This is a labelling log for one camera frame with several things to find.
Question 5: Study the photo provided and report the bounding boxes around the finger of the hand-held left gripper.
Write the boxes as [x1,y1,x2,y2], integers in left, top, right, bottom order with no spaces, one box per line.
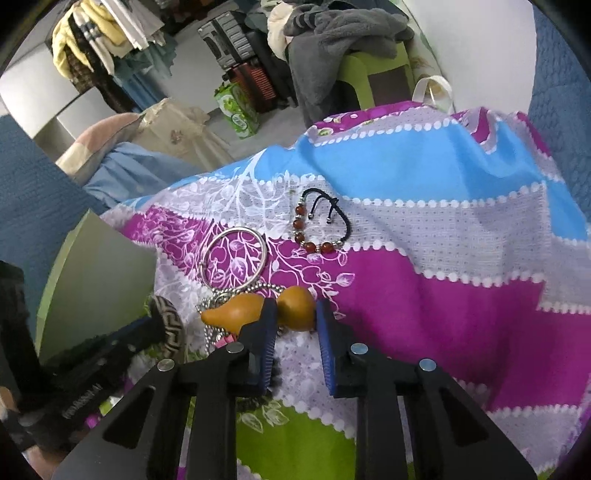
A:
[92,315,162,366]

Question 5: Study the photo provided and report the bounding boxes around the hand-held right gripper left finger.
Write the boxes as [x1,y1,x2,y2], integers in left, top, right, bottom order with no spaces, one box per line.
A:
[51,298,279,480]

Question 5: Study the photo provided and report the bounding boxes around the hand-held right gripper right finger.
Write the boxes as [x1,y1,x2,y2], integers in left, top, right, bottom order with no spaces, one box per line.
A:
[315,300,539,480]

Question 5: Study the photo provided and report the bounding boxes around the zigzag patterned bracelet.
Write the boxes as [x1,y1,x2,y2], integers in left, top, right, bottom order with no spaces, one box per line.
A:
[148,296,186,360]

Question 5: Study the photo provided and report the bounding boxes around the gourd pendant with ball chain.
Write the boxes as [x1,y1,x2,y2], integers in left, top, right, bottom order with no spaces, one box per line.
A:
[196,281,320,352]

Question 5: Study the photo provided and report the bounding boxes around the pale green cardboard box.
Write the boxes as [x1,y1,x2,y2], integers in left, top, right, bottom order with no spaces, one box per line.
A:
[36,210,158,367]

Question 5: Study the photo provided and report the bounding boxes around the silver bangle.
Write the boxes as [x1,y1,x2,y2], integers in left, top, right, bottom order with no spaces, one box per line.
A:
[202,226,269,292]

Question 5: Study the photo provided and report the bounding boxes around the colourful printed blanket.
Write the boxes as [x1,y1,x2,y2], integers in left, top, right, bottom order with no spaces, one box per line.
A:
[83,100,583,480]

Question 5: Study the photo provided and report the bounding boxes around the light blue cloth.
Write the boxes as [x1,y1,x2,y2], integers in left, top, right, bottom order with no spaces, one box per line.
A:
[82,141,200,209]

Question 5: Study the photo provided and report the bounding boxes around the blue quilted cover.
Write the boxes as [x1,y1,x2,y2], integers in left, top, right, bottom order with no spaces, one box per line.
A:
[0,113,108,296]
[526,4,591,204]

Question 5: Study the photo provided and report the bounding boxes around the pink pillow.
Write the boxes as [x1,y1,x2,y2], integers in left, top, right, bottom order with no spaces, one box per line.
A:
[55,113,145,182]

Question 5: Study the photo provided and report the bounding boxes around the beige printed cloth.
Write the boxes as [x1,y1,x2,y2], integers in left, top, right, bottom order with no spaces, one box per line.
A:
[133,98,232,172]

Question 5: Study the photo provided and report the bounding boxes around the green shopping bag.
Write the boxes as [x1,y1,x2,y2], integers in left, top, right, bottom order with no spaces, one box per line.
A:
[213,82,260,140]

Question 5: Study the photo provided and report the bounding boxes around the red suitcase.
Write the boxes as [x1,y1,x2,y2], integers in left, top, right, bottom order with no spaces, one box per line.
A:
[225,62,283,114]

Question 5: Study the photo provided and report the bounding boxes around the hanging clothes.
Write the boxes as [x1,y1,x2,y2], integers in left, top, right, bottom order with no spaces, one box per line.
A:
[51,0,178,114]

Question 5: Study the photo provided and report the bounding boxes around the green plastic stool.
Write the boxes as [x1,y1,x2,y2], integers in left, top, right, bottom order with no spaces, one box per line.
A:
[338,44,416,110]

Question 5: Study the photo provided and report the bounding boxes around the grey fleece blanket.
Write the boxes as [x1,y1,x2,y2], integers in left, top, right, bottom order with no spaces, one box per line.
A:
[283,4,416,128]

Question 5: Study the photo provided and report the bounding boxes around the dark grey suitcase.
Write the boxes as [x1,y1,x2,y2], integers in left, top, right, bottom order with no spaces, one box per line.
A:
[198,11,251,71]

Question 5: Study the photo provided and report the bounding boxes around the cream jacket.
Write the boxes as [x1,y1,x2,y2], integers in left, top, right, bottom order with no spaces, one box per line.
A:
[266,4,297,61]

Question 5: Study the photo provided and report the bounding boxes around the red bead bracelet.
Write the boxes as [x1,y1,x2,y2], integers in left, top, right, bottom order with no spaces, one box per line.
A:
[293,188,352,254]

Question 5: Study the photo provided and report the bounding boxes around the white bag handle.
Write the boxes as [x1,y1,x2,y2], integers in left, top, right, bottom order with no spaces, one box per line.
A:
[412,77,456,114]

